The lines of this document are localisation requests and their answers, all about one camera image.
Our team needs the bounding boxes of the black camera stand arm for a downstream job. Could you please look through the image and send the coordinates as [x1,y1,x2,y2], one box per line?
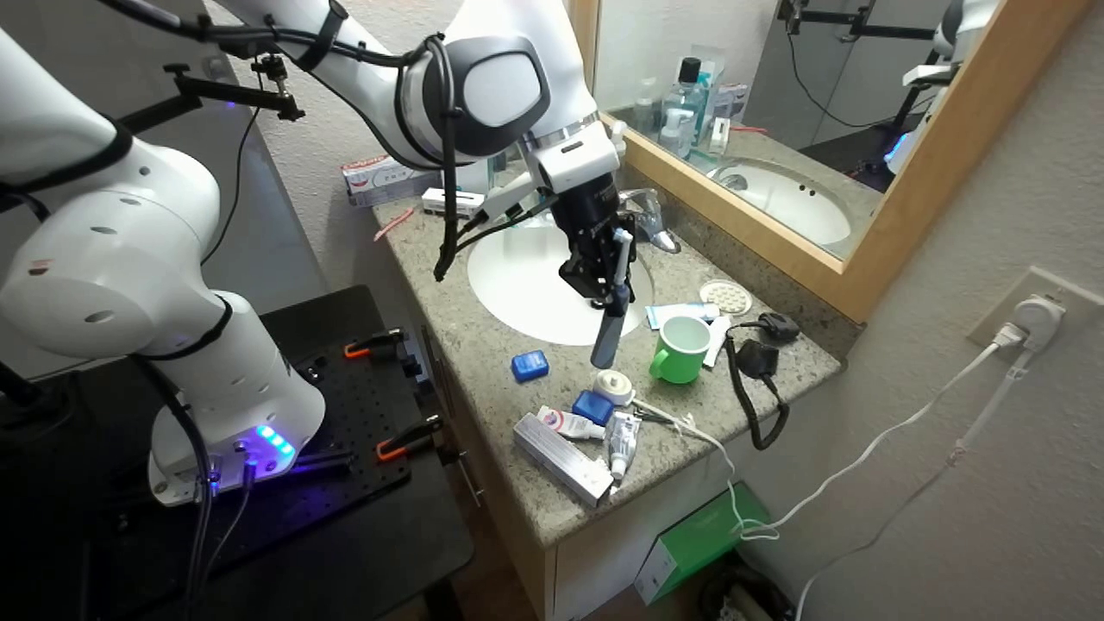
[108,52,309,144]

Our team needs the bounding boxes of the beige vanity cabinet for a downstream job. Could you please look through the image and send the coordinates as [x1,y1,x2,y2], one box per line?
[418,331,752,621]

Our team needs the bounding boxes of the pink toothbrush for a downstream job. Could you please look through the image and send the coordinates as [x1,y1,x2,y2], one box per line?
[368,203,429,245]

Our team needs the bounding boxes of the small white pink tube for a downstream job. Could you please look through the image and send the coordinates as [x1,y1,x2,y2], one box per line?
[539,410,609,448]

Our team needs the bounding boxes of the wooden framed mirror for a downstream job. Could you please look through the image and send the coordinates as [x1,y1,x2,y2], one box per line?
[565,0,1100,326]

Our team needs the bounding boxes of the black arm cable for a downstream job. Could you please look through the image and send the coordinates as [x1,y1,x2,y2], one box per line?
[101,0,565,285]

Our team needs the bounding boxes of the white toothpaste carton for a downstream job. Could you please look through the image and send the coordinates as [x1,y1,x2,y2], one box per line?
[339,154,432,207]

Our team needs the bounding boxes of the white charger cable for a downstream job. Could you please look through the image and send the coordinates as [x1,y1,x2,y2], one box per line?
[625,326,1030,548]

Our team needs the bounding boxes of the white toothpaste tube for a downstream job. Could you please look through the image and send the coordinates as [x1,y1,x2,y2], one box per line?
[600,410,644,488]

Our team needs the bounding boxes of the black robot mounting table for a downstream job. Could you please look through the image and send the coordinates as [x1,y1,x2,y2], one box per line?
[0,284,477,621]

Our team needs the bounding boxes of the green mug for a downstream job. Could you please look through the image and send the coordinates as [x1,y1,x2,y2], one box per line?
[648,310,716,390]

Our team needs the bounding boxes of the white power adapter plug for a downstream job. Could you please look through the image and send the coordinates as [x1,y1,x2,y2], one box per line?
[993,294,1069,358]

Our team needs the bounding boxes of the green cardboard box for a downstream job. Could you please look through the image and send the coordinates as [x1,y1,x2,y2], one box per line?
[631,481,777,612]

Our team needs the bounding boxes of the white sink basin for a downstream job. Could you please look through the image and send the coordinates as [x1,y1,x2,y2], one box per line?
[461,219,660,352]

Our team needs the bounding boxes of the chrome faucet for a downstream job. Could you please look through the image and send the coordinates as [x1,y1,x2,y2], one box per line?
[617,188,687,258]

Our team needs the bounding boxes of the orange black clamp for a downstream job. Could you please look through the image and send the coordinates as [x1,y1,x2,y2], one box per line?
[372,410,445,468]
[339,326,410,366]

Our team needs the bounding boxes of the thin grey wall cable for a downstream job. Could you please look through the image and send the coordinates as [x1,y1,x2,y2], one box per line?
[791,350,1039,621]

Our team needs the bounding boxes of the small blue floss container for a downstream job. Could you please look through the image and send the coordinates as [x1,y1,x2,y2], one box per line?
[506,350,553,388]

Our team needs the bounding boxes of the black corded hair appliance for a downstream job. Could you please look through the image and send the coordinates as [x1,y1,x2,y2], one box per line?
[719,310,802,455]

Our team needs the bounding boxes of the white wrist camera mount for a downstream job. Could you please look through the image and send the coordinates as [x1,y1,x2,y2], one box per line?
[530,115,627,200]

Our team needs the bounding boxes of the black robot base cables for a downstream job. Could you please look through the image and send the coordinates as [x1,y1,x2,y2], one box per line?
[170,377,262,621]

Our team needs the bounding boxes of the white round soap disc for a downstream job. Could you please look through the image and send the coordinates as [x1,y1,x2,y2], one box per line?
[698,280,755,318]

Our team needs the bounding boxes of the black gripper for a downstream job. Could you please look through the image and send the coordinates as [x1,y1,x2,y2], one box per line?
[547,179,640,318]

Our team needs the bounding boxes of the black camera cable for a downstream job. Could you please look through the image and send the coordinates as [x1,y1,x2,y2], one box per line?
[204,105,266,258]

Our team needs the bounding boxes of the blue square container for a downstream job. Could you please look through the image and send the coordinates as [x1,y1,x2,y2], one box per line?
[569,390,617,430]

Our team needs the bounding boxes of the beige wall outlet plate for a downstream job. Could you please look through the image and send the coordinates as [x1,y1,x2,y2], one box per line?
[968,266,1104,358]

